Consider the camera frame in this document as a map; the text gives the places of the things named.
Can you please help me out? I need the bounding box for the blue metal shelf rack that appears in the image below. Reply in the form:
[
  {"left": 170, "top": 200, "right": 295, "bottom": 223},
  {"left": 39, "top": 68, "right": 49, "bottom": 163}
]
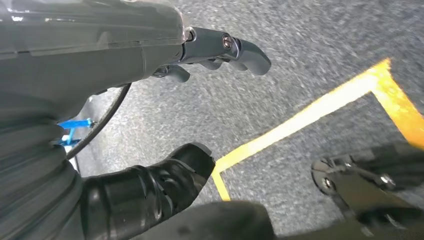
[{"left": 56, "top": 117, "right": 95, "bottom": 147}]

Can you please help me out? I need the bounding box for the black glossy robot body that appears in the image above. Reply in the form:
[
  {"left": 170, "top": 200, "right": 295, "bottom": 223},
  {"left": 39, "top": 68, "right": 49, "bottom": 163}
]
[{"left": 81, "top": 142, "right": 217, "bottom": 240}]

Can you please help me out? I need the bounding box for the yellow floor tape outline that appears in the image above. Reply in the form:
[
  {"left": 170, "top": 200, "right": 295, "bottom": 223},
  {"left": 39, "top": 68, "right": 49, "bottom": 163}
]
[{"left": 211, "top": 57, "right": 424, "bottom": 202}]

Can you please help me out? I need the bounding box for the black robot foot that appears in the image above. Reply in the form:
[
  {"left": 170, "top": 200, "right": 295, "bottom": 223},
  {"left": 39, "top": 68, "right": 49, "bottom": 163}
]
[{"left": 132, "top": 141, "right": 424, "bottom": 240}]

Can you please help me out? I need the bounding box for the black curved cable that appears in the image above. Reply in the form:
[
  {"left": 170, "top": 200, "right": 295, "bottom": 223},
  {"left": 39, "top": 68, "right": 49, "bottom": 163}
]
[{"left": 65, "top": 82, "right": 133, "bottom": 161}]

